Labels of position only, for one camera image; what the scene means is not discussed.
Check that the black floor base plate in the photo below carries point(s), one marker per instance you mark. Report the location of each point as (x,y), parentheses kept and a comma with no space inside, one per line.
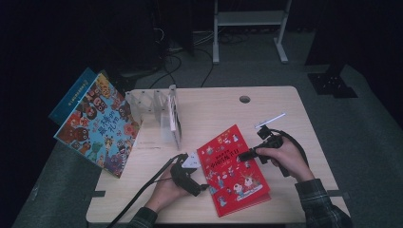
(332,85)

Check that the red picture book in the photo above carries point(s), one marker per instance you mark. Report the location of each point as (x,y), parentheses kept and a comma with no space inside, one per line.
(234,177)

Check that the white caterpillar picture book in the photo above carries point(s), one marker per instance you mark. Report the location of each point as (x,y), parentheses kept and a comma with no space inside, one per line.
(175,117)

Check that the black tape strip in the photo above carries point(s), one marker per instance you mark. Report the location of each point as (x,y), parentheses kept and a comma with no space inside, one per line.
(339,193)
(99,193)

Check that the blue monster picture book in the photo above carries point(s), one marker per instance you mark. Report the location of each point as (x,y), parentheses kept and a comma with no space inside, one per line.
(71,96)

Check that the person's right hand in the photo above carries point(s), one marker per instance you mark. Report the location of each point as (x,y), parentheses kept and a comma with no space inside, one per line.
(291,161)

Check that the colourful animal faces picture book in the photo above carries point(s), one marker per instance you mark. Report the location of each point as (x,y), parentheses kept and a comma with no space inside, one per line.
(98,126)

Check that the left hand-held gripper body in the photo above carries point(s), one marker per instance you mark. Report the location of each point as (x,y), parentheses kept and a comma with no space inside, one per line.
(183,177)

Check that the white metal table frame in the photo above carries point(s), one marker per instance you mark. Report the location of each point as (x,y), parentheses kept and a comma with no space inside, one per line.
(250,18)

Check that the clear acrylic book rack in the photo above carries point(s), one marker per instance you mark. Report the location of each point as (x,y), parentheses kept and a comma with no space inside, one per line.
(149,107)

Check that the person's left hand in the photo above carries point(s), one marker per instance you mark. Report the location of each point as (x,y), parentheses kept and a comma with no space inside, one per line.
(168,196)

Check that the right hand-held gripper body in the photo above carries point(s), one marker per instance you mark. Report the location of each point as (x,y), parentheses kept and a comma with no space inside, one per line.
(272,141)

